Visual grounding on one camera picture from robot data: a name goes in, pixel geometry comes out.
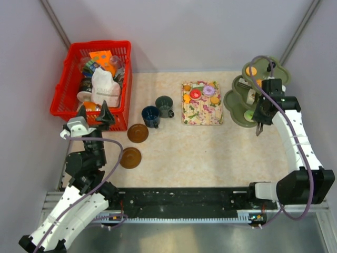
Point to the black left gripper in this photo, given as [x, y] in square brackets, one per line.
[106, 117]

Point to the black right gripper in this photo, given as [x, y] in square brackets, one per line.
[257, 117]

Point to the stainless steel food tongs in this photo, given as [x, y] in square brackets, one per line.
[259, 128]

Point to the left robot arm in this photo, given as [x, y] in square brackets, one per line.
[88, 192]

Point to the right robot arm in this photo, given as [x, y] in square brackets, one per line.
[307, 178]

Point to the green frosted donut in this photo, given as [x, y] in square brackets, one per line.
[248, 115]

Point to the white cream cake slice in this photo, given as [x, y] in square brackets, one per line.
[250, 96]

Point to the green three-tier dessert stand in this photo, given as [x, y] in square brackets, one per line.
[235, 99]

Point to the white cloth bag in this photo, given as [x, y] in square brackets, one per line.
[105, 88]

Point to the black cylindrical can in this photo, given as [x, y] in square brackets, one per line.
[85, 85]

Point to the chocolate cake slice with cherry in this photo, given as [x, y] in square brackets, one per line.
[246, 86]

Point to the round tan cracker biscuit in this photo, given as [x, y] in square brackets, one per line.
[251, 71]

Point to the red plastic basket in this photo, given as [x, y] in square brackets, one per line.
[78, 64]

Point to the brown wooden coaster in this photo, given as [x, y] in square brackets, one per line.
[137, 133]
[131, 158]

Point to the dark blue mug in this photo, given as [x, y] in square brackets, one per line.
[151, 116]

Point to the orange dotted box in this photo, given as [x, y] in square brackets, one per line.
[103, 59]

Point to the purple frosted donut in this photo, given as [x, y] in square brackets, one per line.
[208, 91]

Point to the floral rectangular serving tray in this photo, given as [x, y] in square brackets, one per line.
[206, 111]

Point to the red round donut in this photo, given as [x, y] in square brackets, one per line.
[195, 94]

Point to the dark green mug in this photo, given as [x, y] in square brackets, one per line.
[165, 105]

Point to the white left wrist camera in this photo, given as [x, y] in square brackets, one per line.
[76, 127]

